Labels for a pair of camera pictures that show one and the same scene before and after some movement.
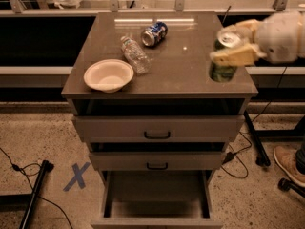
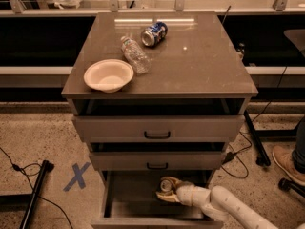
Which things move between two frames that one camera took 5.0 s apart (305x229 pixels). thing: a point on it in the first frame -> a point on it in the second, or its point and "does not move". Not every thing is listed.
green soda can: (222, 72) -> (165, 184)
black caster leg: (286, 185) does not move
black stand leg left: (46, 166) does not move
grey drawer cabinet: (155, 124) does not move
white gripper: (278, 37) -> (185, 191)
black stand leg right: (262, 157) does not move
